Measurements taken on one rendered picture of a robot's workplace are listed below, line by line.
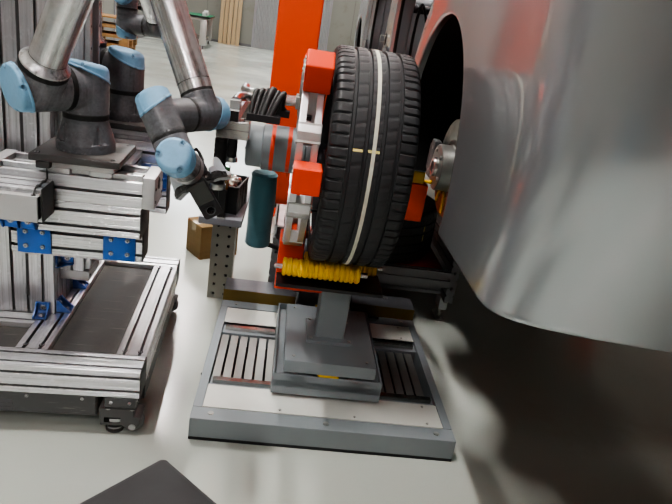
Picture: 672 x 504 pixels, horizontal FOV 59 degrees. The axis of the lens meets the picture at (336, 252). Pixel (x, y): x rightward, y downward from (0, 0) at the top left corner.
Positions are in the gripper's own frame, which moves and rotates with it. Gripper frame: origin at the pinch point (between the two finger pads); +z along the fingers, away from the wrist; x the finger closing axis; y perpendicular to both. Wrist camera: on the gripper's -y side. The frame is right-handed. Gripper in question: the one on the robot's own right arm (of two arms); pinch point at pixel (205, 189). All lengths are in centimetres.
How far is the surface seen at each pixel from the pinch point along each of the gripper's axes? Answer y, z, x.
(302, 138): 1.7, -0.1, -28.5
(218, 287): -21, 115, 23
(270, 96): 16.4, 4.1, -25.8
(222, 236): -2, 106, 11
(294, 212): -14.3, 8.1, -18.7
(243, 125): 12.7, 6.1, -16.0
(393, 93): 3, -1, -55
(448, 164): -19, 28, -70
